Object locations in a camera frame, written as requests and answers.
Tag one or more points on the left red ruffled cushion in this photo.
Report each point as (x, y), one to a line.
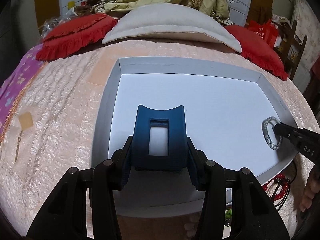
(71, 36)

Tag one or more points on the dark wooden chair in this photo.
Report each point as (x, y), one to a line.
(291, 48)

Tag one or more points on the pink quilted bedspread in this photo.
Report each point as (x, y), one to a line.
(57, 113)

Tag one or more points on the quilt zipper pull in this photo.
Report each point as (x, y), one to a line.
(18, 146)

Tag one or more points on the red shopping bag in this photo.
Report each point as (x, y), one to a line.
(267, 31)

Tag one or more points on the white shallow cardboard tray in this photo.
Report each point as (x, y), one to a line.
(230, 113)

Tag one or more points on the person's right hand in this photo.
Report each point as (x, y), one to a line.
(311, 189)

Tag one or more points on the red ruffled cushion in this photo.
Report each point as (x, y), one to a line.
(71, 36)
(256, 50)

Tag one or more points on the purple floral sheet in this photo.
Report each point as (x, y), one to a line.
(27, 69)

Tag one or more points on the dark blue hair claw clip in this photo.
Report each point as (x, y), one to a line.
(159, 140)

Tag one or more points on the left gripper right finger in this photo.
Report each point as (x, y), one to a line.
(253, 214)

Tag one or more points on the crinkled clear plastic bag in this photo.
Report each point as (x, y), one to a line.
(52, 23)

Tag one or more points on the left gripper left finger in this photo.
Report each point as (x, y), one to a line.
(63, 214)

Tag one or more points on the right red ruffled cushion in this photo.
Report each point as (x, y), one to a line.
(256, 50)

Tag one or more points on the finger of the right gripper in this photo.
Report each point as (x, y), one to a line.
(304, 141)

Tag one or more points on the beige pillow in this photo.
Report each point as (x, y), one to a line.
(171, 21)

